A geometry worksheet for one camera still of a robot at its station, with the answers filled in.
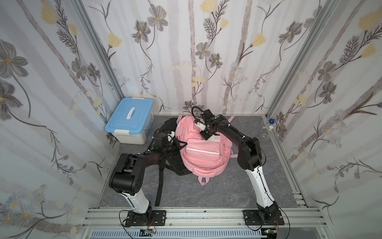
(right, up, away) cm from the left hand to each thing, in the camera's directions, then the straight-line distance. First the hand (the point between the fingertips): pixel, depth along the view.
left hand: (187, 142), depth 90 cm
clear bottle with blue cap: (+59, +8, +21) cm, 63 cm away
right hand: (+14, +7, +9) cm, 18 cm away
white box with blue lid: (-36, +13, +4) cm, 39 cm away
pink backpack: (+9, -9, -3) cm, 13 cm away
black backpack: (-8, -13, +1) cm, 16 cm away
